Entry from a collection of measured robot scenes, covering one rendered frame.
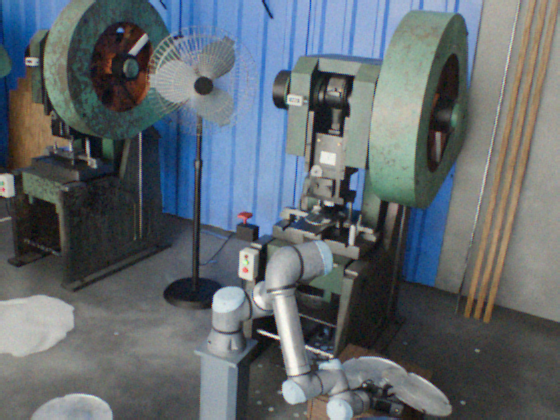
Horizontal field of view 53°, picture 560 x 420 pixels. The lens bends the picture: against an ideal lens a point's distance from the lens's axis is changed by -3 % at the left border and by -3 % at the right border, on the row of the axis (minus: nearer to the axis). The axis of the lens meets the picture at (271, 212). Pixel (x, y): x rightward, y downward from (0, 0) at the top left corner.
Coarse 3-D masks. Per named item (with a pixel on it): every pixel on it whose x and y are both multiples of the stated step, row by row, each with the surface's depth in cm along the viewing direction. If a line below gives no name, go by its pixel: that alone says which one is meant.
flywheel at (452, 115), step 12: (456, 60) 252; (444, 72) 255; (456, 72) 257; (456, 84) 263; (444, 96) 234; (432, 108) 233; (444, 108) 231; (456, 108) 232; (432, 120) 235; (444, 120) 231; (456, 120) 233; (432, 132) 259; (444, 132) 237; (432, 144) 264; (444, 144) 267; (432, 156) 263; (432, 168) 259
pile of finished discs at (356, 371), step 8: (352, 360) 234; (360, 360) 236; (368, 360) 235; (376, 360) 235; (384, 360) 236; (344, 368) 229; (352, 368) 229; (360, 368) 229; (368, 368) 230; (376, 368) 230; (384, 368) 231; (352, 376) 224; (360, 376) 223; (368, 376) 224; (376, 376) 224; (352, 384) 219; (360, 384) 219; (376, 384) 219; (392, 400) 213; (400, 400) 213
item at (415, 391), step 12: (384, 372) 217; (396, 372) 221; (396, 384) 211; (408, 384) 214; (420, 384) 220; (396, 396) 201; (408, 396) 205; (420, 396) 208; (432, 396) 214; (444, 396) 217; (420, 408) 199; (432, 408) 203; (444, 408) 208
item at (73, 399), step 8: (56, 400) 212; (72, 400) 213; (80, 400) 213; (88, 400) 214; (96, 400) 214; (40, 408) 207; (48, 408) 207; (56, 408) 208; (64, 408) 208; (72, 408) 208; (80, 408) 209; (88, 408) 209; (96, 408) 210; (104, 408) 210; (32, 416) 201; (40, 416) 203; (48, 416) 203; (56, 416) 203; (64, 416) 203; (72, 416) 204; (80, 416) 204; (88, 416) 205; (96, 416) 206; (104, 416) 206
